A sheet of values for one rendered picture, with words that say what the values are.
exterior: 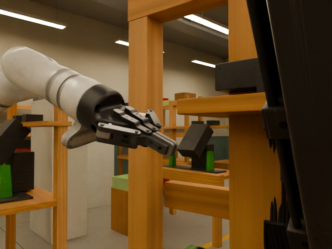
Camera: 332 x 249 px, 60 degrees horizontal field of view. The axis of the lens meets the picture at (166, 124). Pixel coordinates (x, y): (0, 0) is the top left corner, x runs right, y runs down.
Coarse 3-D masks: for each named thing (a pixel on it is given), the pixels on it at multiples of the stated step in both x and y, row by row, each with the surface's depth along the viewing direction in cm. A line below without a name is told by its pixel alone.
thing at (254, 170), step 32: (128, 32) 103; (160, 32) 103; (128, 64) 103; (160, 64) 103; (128, 96) 102; (160, 96) 103; (256, 128) 74; (128, 160) 102; (160, 160) 102; (256, 160) 74; (128, 192) 101; (160, 192) 102; (256, 192) 74; (128, 224) 101; (160, 224) 102; (256, 224) 74
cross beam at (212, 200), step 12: (168, 192) 102; (180, 192) 99; (192, 192) 96; (204, 192) 93; (216, 192) 91; (228, 192) 88; (168, 204) 102; (180, 204) 99; (192, 204) 96; (204, 204) 93; (216, 204) 90; (228, 204) 88; (216, 216) 90; (228, 216) 88
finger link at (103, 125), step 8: (104, 128) 39; (112, 128) 39; (120, 128) 39; (128, 128) 40; (96, 136) 39; (112, 136) 40; (120, 136) 39; (136, 136) 39; (112, 144) 40; (120, 144) 40; (128, 144) 40
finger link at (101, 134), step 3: (96, 132) 39; (99, 132) 39; (102, 132) 39; (105, 132) 39; (96, 135) 39; (99, 135) 39; (102, 135) 39; (105, 135) 39; (108, 135) 39; (111, 135) 39; (105, 138) 39; (108, 138) 39
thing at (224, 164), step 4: (220, 160) 1002; (224, 160) 1002; (228, 160) 1002; (216, 164) 932; (220, 164) 921; (224, 164) 910; (228, 164) 902; (220, 168) 920; (224, 168) 910; (228, 168) 902
